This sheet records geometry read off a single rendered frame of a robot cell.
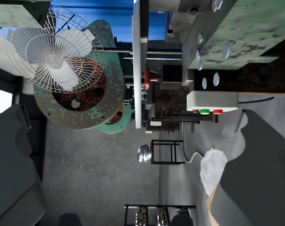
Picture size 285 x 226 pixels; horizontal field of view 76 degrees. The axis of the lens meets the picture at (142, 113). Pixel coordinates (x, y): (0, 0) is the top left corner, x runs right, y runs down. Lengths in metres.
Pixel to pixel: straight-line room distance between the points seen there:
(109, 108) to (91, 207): 6.17
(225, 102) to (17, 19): 0.61
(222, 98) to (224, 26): 0.24
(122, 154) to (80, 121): 5.35
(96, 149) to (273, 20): 6.90
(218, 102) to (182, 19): 0.24
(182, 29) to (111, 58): 1.28
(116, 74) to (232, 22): 1.42
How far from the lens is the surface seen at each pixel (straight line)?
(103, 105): 1.67
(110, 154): 7.02
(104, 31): 1.88
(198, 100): 0.54
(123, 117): 3.37
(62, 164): 7.53
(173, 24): 0.52
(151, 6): 0.41
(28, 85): 6.33
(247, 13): 0.36
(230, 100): 0.58
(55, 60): 1.24
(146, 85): 0.63
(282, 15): 0.39
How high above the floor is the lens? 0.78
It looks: 1 degrees down
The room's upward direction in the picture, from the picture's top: 89 degrees counter-clockwise
